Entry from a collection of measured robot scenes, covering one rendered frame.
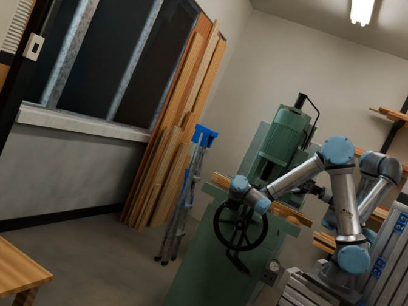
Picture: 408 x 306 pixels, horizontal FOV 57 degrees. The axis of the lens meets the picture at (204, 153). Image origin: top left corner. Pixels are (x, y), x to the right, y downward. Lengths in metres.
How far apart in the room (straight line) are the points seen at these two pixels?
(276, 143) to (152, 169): 1.58
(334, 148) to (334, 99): 3.11
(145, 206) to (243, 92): 2.00
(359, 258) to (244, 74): 3.57
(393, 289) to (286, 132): 0.96
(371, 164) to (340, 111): 2.46
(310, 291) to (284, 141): 0.87
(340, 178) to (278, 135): 0.75
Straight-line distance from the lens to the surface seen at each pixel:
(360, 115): 4.61
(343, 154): 1.54
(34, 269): 1.48
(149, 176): 3.53
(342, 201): 1.57
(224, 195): 2.18
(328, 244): 4.22
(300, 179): 1.71
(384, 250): 1.95
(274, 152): 2.22
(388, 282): 1.89
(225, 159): 4.74
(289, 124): 2.22
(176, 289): 2.38
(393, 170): 2.13
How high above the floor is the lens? 1.25
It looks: 5 degrees down
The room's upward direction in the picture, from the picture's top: 24 degrees clockwise
